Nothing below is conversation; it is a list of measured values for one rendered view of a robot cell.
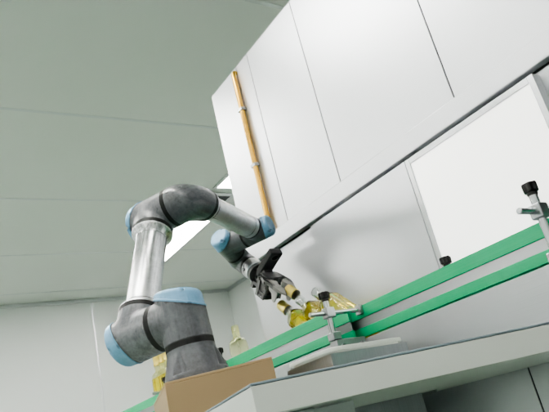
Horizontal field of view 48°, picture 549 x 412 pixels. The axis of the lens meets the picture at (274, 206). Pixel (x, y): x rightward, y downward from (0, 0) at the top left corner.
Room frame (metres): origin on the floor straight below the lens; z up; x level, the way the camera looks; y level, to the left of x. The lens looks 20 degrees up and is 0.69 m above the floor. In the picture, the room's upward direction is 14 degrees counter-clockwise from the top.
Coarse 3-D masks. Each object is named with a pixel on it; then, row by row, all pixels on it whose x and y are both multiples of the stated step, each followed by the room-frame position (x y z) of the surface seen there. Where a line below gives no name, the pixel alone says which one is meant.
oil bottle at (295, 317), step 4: (292, 308) 1.93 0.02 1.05; (296, 308) 1.94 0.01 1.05; (300, 308) 1.94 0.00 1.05; (288, 312) 1.94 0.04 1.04; (292, 312) 1.92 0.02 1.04; (296, 312) 1.91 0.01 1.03; (300, 312) 1.91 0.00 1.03; (288, 316) 1.94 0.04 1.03; (292, 316) 1.92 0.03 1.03; (296, 316) 1.91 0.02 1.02; (300, 316) 1.89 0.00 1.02; (288, 320) 1.94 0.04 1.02; (292, 320) 1.92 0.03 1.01; (296, 320) 1.91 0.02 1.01; (300, 320) 1.89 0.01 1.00; (304, 320) 1.88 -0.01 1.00; (288, 324) 1.94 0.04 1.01; (292, 324) 1.93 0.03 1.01; (296, 324) 1.91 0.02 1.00; (300, 324) 1.90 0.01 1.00
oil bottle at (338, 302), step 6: (330, 294) 1.78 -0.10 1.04; (336, 294) 1.79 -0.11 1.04; (330, 300) 1.77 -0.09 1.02; (336, 300) 1.76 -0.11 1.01; (342, 300) 1.77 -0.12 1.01; (348, 300) 1.77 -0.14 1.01; (330, 306) 1.77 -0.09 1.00; (336, 306) 1.75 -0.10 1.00; (342, 306) 1.73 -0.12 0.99; (348, 306) 1.74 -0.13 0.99; (354, 306) 1.75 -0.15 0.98
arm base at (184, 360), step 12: (204, 336) 1.42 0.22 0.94; (168, 348) 1.41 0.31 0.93; (180, 348) 1.40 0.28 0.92; (192, 348) 1.39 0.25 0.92; (204, 348) 1.40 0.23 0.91; (216, 348) 1.44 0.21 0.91; (168, 360) 1.41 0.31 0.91; (180, 360) 1.40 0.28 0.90; (192, 360) 1.38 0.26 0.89; (204, 360) 1.39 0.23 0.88; (216, 360) 1.41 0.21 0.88; (168, 372) 1.40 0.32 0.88; (180, 372) 1.39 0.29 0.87; (192, 372) 1.37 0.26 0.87; (204, 372) 1.38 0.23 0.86
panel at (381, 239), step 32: (544, 96) 1.28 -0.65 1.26; (384, 192) 1.70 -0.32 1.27; (416, 192) 1.61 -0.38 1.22; (320, 224) 1.95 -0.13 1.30; (352, 224) 1.84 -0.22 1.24; (384, 224) 1.73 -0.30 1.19; (416, 224) 1.64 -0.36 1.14; (320, 256) 1.98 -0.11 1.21; (352, 256) 1.87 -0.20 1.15; (384, 256) 1.76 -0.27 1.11; (416, 256) 1.67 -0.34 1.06; (352, 288) 1.90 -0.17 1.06; (384, 288) 1.79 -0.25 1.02
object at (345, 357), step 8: (392, 344) 1.42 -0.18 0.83; (400, 344) 1.43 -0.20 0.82; (344, 352) 1.34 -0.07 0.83; (352, 352) 1.35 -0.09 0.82; (360, 352) 1.36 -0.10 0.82; (368, 352) 1.38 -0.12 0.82; (376, 352) 1.39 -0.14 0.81; (384, 352) 1.40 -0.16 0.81; (392, 352) 1.42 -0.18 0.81; (320, 360) 1.35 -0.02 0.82; (328, 360) 1.32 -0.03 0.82; (336, 360) 1.32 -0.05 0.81; (344, 360) 1.33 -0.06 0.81; (352, 360) 1.35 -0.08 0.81; (296, 368) 1.42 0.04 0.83; (304, 368) 1.40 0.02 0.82; (312, 368) 1.37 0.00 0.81; (320, 368) 1.35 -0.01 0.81
